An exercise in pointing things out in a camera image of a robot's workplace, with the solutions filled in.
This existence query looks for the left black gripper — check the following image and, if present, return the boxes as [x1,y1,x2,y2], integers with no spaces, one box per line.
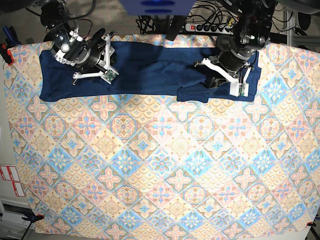
[194,48,253,97]

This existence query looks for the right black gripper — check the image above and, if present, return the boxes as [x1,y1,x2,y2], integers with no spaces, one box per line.
[49,28,118,85]

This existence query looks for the blue long-sleeve T-shirt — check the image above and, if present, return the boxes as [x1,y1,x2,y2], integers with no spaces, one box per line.
[39,41,262,103]

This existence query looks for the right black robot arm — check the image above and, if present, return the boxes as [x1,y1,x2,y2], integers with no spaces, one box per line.
[25,0,119,85]

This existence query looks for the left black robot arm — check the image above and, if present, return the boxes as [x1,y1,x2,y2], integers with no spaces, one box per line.
[194,0,276,97]

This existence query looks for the white power strip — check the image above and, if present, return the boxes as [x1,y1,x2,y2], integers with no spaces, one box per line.
[184,23,233,34]

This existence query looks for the blue box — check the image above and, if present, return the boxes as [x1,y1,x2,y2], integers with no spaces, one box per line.
[120,0,196,16]

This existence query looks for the black round speaker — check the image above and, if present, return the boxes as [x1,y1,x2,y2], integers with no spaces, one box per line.
[297,12,312,31]

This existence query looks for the black red table clamp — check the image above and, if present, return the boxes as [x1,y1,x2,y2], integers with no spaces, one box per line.
[0,43,15,66]

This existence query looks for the patterned tablecloth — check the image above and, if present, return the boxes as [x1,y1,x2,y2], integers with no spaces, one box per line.
[3,43,320,240]

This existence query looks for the white red labels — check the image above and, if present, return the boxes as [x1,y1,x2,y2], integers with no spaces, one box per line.
[0,164,25,197]

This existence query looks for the black orange clamp lower-left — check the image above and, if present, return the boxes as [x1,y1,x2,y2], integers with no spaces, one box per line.
[21,213,44,223]

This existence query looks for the black orange clamp lower-right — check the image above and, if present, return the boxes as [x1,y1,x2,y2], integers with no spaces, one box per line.
[307,222,317,227]

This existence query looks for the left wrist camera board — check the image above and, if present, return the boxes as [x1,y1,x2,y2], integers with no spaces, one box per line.
[238,83,249,97]

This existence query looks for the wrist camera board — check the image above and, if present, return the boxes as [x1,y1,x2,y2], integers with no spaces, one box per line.
[102,69,119,84]
[238,83,249,97]

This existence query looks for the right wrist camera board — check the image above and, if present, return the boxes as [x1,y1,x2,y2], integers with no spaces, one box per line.
[102,69,119,84]

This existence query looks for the black cable bundle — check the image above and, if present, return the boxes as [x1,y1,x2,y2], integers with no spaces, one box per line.
[136,14,173,35]

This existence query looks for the aluminium frame profile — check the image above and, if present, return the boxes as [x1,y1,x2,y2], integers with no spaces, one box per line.
[283,10,320,49]

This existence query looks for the black stand post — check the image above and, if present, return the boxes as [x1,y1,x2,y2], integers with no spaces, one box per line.
[165,15,188,42]

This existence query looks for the blue handled clamp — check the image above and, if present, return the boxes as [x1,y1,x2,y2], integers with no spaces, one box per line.
[2,26,21,48]

